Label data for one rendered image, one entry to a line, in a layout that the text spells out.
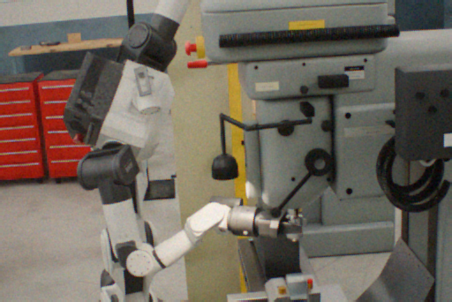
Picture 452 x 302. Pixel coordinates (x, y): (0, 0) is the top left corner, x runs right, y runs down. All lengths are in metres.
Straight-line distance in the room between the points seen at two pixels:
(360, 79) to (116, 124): 0.73
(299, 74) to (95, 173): 0.66
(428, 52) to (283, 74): 0.39
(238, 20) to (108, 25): 9.21
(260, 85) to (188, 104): 1.89
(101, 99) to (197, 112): 1.59
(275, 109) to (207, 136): 1.89
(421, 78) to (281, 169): 0.48
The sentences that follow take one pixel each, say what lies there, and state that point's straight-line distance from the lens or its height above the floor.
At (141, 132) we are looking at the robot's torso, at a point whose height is 1.50.
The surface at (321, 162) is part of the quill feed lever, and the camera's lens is 1.85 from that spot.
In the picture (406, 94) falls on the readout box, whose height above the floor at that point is 1.67.
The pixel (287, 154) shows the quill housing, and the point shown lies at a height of 1.48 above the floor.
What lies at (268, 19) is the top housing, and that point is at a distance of 1.76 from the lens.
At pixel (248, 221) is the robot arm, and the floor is 1.26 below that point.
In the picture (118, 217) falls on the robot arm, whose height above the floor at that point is 1.28.
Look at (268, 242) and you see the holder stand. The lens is 2.37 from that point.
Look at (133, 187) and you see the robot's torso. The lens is 2.54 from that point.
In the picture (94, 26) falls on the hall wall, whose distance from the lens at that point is 10.95.
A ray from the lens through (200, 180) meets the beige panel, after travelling 3.77.
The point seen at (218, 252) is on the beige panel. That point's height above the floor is 0.43.
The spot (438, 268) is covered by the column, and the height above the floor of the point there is 1.13.
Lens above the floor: 2.00
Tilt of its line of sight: 16 degrees down
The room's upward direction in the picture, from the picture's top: 4 degrees counter-clockwise
